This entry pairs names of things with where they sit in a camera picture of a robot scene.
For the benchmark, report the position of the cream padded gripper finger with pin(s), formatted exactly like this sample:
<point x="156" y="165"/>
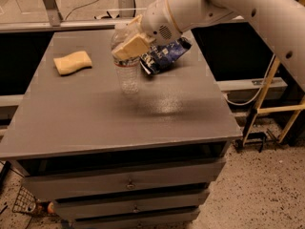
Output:
<point x="133" y="47"/>

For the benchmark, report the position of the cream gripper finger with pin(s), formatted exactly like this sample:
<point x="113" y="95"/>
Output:
<point x="136" y="24"/>

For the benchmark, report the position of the clear plastic water bottle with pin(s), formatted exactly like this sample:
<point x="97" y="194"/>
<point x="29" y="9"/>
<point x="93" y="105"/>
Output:
<point x="127" y="70"/>

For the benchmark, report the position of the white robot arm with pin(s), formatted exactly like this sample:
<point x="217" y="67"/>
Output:
<point x="288" y="46"/>

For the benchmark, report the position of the yellow sponge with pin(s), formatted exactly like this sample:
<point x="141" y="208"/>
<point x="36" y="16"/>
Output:
<point x="72" y="63"/>

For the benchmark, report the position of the blue chip bag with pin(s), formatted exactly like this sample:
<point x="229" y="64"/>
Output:
<point x="159" y="58"/>

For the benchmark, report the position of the grey drawer cabinet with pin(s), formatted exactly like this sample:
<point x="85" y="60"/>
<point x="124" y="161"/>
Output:
<point x="83" y="122"/>

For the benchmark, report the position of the top drawer front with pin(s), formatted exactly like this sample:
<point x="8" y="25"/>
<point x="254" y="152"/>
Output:
<point x="109" y="181"/>

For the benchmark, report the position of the drawer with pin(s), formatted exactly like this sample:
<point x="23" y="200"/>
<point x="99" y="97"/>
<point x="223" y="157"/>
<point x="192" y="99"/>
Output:
<point x="131" y="205"/>
<point x="109" y="181"/>
<point x="138" y="221"/>

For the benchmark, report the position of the middle drawer front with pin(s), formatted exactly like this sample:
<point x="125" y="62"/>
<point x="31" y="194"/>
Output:
<point x="131" y="205"/>

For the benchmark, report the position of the bottom drawer front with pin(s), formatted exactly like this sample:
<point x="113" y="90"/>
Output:
<point x="138" y="221"/>

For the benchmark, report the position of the metal railing frame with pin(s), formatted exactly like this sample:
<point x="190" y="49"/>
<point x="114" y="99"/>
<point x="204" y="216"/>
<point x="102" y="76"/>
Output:
<point x="63" y="19"/>

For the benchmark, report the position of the wire mesh basket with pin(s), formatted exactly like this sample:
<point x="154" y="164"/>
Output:
<point x="25" y="203"/>

